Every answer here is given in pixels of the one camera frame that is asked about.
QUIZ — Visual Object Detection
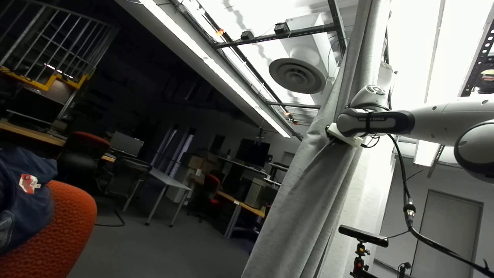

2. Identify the grey fabric curtain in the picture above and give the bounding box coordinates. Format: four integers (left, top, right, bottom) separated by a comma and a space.
241, 0, 390, 278

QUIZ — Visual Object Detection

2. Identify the white metal wire rack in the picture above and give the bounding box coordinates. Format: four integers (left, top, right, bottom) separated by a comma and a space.
0, 0, 117, 92

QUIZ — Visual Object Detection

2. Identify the dark blue jacket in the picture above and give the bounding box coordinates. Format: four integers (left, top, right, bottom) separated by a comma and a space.
0, 147, 57, 256

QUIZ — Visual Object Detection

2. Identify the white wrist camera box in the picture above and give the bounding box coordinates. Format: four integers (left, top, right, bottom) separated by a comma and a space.
325, 123, 362, 147

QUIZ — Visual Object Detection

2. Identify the wooden desk with monitors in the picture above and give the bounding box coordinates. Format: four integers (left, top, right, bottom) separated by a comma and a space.
203, 140, 285, 240

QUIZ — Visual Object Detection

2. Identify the white folding table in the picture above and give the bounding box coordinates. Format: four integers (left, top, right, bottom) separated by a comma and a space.
145, 168, 191, 228

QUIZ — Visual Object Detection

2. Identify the orange chair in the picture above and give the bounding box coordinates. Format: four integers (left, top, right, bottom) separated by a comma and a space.
0, 181, 97, 278

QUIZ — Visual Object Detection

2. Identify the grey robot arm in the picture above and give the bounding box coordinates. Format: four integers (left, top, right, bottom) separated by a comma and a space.
335, 86, 494, 183

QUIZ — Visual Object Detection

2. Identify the black camera on tripod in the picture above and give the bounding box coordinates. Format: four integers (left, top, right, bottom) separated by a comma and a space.
338, 225, 389, 278

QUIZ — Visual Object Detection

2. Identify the black ceiling curtain rail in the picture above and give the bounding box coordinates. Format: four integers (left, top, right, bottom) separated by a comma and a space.
214, 24, 338, 49

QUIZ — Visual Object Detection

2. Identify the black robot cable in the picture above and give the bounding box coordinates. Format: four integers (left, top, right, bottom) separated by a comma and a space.
359, 130, 494, 278

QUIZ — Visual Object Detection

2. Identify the round ceiling vent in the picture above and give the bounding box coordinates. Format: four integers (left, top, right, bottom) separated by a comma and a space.
268, 59, 325, 95

